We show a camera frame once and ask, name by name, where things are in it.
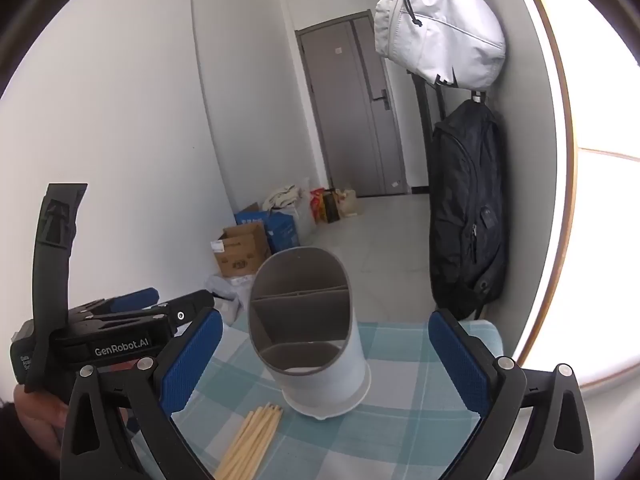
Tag person's left hand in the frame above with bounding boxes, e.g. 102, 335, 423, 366
14, 385, 69, 456

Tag cream cloth bag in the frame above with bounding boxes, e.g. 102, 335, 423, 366
262, 185, 316, 233

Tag pile of wooden chopsticks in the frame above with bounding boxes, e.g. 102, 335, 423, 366
214, 401, 285, 480

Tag tan paper bag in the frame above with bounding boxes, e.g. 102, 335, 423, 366
337, 187, 360, 218

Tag teal white checked tablecloth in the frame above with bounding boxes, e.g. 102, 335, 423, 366
165, 317, 503, 480

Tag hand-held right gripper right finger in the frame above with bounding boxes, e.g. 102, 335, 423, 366
428, 309, 596, 480

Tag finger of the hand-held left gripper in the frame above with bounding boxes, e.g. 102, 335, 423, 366
100, 290, 216, 335
70, 287, 161, 321

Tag grey white utensil holder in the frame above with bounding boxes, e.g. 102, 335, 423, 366
247, 246, 372, 421

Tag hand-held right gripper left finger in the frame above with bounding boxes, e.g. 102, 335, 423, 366
60, 305, 224, 480

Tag brown cardboard box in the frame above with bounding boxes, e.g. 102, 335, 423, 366
212, 222, 272, 279

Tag crumpled white plastic bags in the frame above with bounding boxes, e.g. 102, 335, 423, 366
205, 275, 251, 323

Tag yellow black bag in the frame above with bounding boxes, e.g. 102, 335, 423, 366
322, 190, 343, 224

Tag black backpack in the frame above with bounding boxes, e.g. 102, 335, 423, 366
429, 99, 508, 322

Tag grey door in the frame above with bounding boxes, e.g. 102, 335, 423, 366
295, 11, 408, 198

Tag white fabric bag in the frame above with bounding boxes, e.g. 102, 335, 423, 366
374, 0, 507, 90

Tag blue cardboard box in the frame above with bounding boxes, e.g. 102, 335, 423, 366
234, 203, 301, 256

